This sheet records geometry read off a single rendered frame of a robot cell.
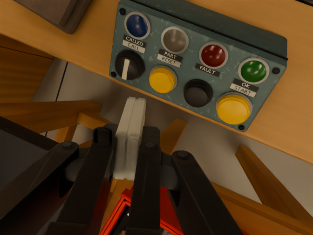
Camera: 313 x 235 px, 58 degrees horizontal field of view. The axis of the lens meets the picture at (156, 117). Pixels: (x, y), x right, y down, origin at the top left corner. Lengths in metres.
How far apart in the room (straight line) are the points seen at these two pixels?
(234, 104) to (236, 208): 0.21
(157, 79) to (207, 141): 0.96
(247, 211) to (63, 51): 0.31
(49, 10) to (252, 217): 0.36
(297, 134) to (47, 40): 0.28
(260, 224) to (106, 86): 0.97
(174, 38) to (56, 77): 1.14
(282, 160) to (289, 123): 0.96
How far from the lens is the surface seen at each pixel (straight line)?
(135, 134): 0.16
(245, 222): 0.43
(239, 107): 0.25
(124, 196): 0.30
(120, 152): 0.17
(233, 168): 1.24
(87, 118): 1.04
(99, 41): 0.32
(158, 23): 0.25
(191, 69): 0.26
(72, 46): 0.33
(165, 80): 0.26
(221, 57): 0.24
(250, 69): 0.24
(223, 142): 1.21
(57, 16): 0.31
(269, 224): 0.44
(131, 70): 0.26
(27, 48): 1.19
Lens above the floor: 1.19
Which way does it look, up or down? 80 degrees down
